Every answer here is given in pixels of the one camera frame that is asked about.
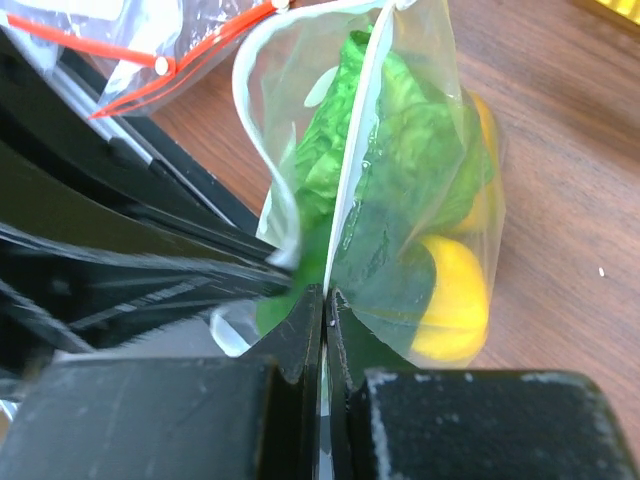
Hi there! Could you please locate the green toy lettuce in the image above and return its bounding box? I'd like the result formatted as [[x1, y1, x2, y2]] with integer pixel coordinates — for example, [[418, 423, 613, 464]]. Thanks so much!
[[256, 30, 494, 355]]

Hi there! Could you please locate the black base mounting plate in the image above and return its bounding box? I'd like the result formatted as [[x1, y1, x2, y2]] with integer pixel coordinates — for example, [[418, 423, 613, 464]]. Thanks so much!
[[1, 31, 275, 259]]

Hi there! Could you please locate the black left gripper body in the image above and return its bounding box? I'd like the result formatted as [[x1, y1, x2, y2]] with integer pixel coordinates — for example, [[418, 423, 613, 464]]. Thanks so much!
[[1, 145, 292, 380]]

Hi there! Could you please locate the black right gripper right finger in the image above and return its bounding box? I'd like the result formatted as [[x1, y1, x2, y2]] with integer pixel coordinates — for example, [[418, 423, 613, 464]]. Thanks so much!
[[324, 290, 639, 479]]

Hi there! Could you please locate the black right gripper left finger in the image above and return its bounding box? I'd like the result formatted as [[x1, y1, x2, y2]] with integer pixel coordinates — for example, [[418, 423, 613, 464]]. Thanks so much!
[[1, 285, 324, 479]]

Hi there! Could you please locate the yellow plastic basket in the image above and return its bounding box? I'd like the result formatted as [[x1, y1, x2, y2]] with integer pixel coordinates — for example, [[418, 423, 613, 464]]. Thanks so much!
[[575, 0, 640, 30]]

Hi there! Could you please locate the dotted clear zip bag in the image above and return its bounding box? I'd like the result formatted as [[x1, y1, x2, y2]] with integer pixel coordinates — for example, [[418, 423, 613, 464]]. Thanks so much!
[[210, 1, 505, 368]]

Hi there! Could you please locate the orange zipper clear bag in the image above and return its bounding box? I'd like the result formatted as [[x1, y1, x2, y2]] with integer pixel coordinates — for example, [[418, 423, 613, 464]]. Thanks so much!
[[1, 1, 290, 119]]

